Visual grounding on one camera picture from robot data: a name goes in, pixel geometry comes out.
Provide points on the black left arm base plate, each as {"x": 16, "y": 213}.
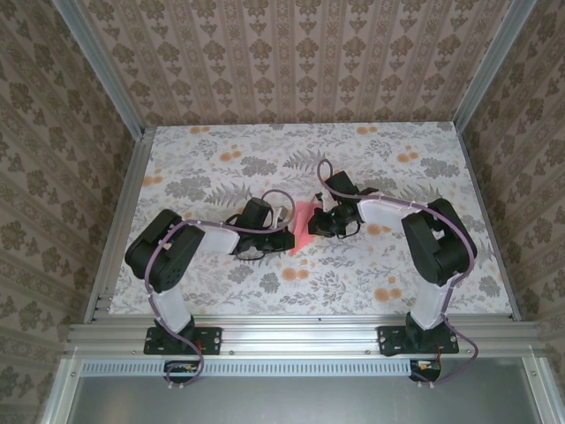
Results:
{"x": 212, "y": 340}

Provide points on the white left camera bracket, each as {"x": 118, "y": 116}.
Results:
{"x": 280, "y": 214}

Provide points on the pink paper sheet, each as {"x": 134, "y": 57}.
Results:
{"x": 302, "y": 229}

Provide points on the aluminium side rail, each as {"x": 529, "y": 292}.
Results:
{"x": 474, "y": 176}
{"x": 132, "y": 185}

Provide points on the grey metal sheet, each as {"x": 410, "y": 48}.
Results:
{"x": 300, "y": 402}

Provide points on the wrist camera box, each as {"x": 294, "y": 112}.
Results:
{"x": 256, "y": 212}
{"x": 342, "y": 183}

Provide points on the aluminium frame post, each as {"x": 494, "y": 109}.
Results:
{"x": 101, "y": 66}
{"x": 490, "y": 66}

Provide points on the floral patterned table cover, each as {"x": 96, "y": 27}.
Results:
{"x": 220, "y": 146}

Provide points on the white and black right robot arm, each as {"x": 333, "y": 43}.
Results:
{"x": 441, "y": 247}

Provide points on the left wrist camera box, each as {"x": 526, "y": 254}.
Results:
{"x": 256, "y": 212}

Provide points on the white right camera bracket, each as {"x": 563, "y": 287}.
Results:
{"x": 326, "y": 201}

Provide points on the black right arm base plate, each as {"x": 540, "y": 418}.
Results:
{"x": 450, "y": 342}

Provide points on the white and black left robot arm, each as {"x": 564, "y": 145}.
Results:
{"x": 159, "y": 256}

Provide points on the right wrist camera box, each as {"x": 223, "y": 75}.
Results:
{"x": 342, "y": 183}

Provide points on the white camera bracket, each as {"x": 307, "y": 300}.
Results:
{"x": 280, "y": 214}
{"x": 326, "y": 201}

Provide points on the aluminium cross rail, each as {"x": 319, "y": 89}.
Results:
{"x": 300, "y": 338}

